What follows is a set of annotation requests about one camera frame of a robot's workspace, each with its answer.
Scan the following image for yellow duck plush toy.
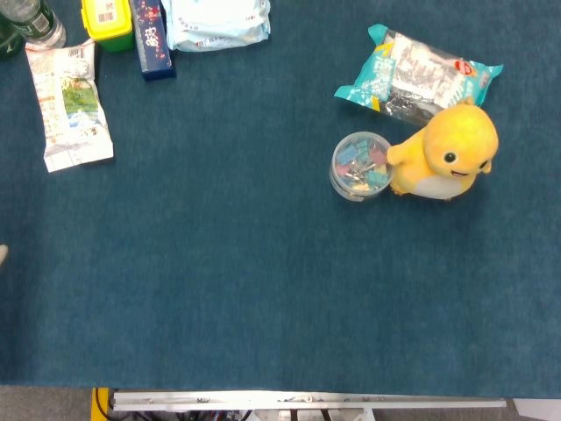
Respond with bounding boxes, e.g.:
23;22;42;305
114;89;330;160
386;98;501;202

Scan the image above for white green snack bag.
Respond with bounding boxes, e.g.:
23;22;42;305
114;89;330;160
24;38;116;174

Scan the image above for clear plastic water bottle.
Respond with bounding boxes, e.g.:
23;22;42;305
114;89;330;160
0;0;67;50

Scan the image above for blue table cloth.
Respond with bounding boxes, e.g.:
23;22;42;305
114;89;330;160
0;0;561;399

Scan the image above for yellow green lidded box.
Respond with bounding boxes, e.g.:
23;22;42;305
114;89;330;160
80;0;136;54

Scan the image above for dark blue carton box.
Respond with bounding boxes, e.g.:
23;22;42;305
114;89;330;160
130;0;177;82

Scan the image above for light blue wet wipes pack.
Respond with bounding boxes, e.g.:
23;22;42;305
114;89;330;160
160;0;272;54

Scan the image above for clear tub of binder clips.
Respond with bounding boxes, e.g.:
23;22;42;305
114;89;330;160
328;131;394;203

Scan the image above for teal snack bag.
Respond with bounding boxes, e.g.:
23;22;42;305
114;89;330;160
333;24;505;129

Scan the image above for aluminium frame rail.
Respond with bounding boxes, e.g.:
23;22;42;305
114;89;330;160
109;389;508;412

